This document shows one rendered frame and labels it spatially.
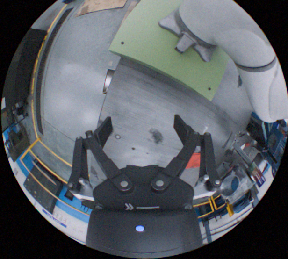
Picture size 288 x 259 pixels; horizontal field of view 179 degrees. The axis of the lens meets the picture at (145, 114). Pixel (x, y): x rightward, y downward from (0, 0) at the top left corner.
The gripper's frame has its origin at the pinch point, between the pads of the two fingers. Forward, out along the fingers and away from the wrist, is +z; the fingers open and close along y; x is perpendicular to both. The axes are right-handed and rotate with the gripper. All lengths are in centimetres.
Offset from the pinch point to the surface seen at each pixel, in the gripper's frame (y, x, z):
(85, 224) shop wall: -235, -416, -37
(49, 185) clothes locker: -373, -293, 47
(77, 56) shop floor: -83, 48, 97
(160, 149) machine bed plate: 6.9, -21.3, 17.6
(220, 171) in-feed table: 56, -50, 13
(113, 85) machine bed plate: -9.7, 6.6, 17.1
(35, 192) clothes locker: -415, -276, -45
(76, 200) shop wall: -288, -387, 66
